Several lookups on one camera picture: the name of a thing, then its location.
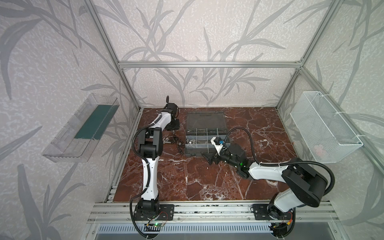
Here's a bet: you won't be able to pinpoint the grey plastic compartment organizer box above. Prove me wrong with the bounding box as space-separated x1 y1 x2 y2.
185 112 229 157

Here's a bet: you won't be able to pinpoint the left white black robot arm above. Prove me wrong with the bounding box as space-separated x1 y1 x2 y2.
132 102 180 216

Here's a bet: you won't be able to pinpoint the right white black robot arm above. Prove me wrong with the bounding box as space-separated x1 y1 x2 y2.
202 141 336 219

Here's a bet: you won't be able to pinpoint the silver screws inside organizer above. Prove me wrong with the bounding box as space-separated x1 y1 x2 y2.
186 136 205 145

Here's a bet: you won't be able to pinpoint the red object in basket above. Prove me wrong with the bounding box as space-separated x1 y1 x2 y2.
314 145 327 158

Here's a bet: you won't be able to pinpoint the green electronics board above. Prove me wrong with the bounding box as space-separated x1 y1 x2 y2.
144 222 166 232

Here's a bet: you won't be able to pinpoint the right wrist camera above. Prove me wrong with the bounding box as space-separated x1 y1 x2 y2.
211 137 226 156

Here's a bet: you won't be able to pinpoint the right black corrugated cable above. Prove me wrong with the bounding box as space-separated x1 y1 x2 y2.
223 127 336 196

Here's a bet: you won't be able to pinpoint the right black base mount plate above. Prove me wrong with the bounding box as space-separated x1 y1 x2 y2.
251 204 293 221

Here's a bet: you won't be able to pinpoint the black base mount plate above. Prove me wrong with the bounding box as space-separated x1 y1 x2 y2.
251 204 293 221
134 204 175 221

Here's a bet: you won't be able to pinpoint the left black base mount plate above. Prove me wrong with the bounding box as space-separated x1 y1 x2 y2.
134 204 175 221

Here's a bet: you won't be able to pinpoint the white wire mesh basket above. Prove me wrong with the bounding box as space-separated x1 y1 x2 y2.
290 91 364 164

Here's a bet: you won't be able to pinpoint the clear plastic wall bin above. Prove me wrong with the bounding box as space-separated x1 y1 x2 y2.
42 94 120 163

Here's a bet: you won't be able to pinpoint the aluminium front rail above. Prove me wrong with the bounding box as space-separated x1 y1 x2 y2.
87 201 340 224

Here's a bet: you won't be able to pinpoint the aluminium cage frame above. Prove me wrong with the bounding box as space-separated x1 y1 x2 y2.
83 0 384 229

